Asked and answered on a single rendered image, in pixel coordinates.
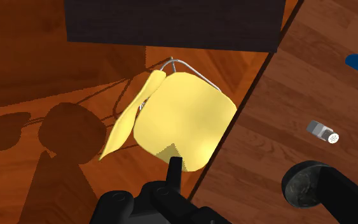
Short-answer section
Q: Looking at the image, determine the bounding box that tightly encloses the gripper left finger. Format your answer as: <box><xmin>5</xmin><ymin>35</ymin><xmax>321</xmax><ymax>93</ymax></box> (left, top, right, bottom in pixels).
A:
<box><xmin>90</xmin><ymin>156</ymin><xmax>230</xmax><ymax>224</ymax></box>

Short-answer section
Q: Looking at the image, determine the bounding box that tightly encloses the grey salt shaker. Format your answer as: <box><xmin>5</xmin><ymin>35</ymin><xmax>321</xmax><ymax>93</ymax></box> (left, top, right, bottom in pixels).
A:
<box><xmin>306</xmin><ymin>120</ymin><xmax>340</xmax><ymax>144</ymax></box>

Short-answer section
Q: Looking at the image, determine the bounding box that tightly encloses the yellow chair with metal legs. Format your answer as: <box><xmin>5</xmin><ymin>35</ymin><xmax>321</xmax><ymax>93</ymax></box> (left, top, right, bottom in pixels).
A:
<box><xmin>99</xmin><ymin>57</ymin><xmax>238</xmax><ymax>173</ymax></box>

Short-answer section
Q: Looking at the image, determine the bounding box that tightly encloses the dark grey round dish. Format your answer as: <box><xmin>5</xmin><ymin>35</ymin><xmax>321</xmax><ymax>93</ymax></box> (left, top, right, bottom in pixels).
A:
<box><xmin>281</xmin><ymin>160</ymin><xmax>333</xmax><ymax>209</ymax></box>

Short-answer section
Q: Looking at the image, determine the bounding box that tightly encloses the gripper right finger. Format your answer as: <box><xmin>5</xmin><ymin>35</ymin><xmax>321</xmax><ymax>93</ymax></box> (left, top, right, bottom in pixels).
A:
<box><xmin>316</xmin><ymin>166</ymin><xmax>358</xmax><ymax>224</ymax></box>

